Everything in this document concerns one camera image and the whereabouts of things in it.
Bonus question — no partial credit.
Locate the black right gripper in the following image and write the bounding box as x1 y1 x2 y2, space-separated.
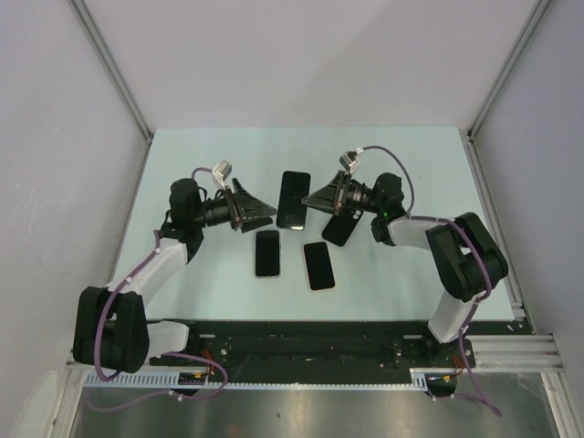
302 170 383 215

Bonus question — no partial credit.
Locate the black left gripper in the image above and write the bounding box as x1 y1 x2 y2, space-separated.
193 179 276 233

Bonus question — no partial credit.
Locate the black phone camera side up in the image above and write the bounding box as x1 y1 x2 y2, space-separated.
321 209 363 247

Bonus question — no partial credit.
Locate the clear magsafe phone case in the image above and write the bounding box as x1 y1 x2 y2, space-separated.
254 229 282 279

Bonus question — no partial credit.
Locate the black phone screen up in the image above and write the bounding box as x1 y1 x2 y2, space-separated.
255 230 281 277

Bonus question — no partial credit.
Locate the teal blue phone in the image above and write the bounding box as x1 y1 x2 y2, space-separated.
276 171 311 231

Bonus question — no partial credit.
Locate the beige phone case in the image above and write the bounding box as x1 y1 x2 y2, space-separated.
302 241 338 293

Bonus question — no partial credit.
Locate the black phone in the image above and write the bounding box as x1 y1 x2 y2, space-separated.
303 242 336 290

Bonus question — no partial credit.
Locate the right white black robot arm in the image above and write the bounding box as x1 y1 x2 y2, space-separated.
302 171 508 366

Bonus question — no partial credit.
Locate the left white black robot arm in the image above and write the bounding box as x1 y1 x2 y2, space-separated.
72 178 276 381

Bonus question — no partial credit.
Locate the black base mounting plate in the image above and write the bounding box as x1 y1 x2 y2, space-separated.
148 320 519 382

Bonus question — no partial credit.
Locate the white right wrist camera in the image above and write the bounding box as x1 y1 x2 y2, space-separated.
339 148 363 175

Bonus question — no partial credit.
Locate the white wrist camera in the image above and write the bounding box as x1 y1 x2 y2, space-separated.
339 148 363 175
211 161 233 190

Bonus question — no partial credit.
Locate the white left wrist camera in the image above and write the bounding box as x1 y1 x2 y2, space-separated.
211 161 233 190

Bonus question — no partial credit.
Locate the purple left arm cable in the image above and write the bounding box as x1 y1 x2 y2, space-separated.
93 167 215 382

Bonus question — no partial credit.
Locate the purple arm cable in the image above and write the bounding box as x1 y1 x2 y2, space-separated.
358 145 503 419
93 167 215 382

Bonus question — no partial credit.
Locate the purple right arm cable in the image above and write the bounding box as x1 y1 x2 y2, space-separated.
358 145 503 419

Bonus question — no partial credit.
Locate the white slotted cable duct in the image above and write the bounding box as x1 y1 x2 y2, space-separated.
83 369 458 391

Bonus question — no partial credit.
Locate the left aluminium corner post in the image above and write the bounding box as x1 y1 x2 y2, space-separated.
68 0 153 145

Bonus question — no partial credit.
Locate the aluminium corner post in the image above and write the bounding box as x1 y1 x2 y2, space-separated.
466 0 555 140
68 0 153 145

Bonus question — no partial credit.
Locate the aluminium frame rail front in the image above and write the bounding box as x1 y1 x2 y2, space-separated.
469 335 564 373

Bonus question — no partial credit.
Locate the right aluminium corner post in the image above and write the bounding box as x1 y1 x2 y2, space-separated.
466 0 555 140

